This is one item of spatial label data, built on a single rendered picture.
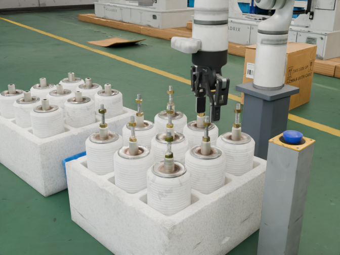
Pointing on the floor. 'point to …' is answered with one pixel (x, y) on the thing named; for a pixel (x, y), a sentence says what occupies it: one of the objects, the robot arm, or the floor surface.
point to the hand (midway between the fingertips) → (207, 111)
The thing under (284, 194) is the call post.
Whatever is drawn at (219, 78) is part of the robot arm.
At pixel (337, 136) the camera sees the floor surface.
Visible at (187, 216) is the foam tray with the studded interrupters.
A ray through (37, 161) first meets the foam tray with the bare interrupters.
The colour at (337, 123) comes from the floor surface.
